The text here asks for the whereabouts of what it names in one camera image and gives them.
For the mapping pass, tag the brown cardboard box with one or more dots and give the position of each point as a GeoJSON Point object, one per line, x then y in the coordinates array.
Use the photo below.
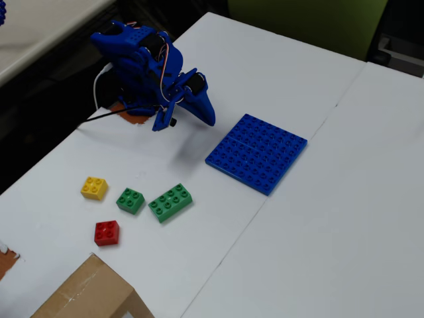
{"type": "Point", "coordinates": [89, 291]}

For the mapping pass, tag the white foam board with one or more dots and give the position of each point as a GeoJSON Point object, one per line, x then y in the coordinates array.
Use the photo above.
{"type": "Point", "coordinates": [165, 159]}

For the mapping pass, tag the yellow 2x2 block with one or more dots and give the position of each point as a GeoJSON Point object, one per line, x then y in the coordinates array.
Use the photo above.
{"type": "Point", "coordinates": [94, 189]}

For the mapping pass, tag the dark cabinet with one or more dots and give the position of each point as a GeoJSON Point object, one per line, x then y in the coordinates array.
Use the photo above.
{"type": "Point", "coordinates": [404, 20]}

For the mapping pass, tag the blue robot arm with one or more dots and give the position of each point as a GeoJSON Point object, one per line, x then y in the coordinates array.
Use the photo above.
{"type": "Point", "coordinates": [132, 36]}

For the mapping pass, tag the blue 8x8 plate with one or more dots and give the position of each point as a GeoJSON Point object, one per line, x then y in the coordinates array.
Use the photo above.
{"type": "Point", "coordinates": [256, 154]}

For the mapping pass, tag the red 2x2 block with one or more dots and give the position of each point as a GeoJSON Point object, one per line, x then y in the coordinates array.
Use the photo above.
{"type": "Point", "coordinates": [106, 233]}

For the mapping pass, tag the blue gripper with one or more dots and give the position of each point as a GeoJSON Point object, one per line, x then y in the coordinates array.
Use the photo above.
{"type": "Point", "coordinates": [203, 97]}

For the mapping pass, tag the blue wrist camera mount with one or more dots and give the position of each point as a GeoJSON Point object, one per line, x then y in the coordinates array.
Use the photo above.
{"type": "Point", "coordinates": [162, 121]}

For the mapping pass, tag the green 2x4 block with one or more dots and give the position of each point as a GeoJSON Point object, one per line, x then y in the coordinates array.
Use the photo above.
{"type": "Point", "coordinates": [169, 203]}

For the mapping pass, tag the green 2x2 block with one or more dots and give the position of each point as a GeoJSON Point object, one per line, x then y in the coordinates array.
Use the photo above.
{"type": "Point", "coordinates": [130, 201]}

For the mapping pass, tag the white side desk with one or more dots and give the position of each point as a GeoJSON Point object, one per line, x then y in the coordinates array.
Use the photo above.
{"type": "Point", "coordinates": [39, 30]}

